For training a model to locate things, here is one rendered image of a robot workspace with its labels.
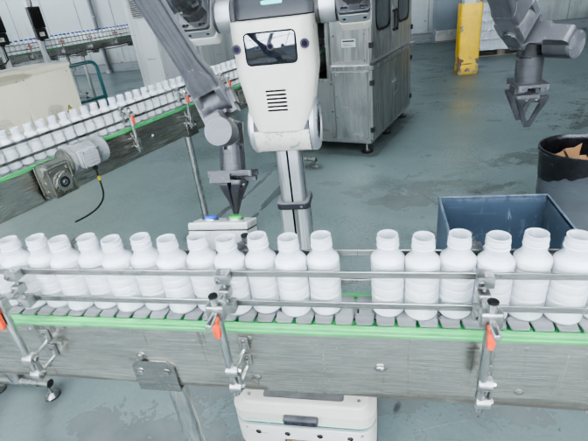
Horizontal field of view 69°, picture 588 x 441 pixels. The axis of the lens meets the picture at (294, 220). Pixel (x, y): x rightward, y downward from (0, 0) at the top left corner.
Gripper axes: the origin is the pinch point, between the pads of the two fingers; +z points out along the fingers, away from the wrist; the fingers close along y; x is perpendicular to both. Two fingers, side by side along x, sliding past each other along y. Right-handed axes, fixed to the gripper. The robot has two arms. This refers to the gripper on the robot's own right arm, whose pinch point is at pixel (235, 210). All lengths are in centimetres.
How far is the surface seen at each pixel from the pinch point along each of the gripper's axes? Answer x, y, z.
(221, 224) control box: -4.1, -2.0, 2.5
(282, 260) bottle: -19.0, 14.7, 7.0
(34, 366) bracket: -19, -41, 30
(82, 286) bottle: -16.0, -29.2, 13.3
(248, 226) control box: -2.9, 3.8, 3.2
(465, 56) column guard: 711, 180, -166
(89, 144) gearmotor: 91, -101, -22
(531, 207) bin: 46, 77, 7
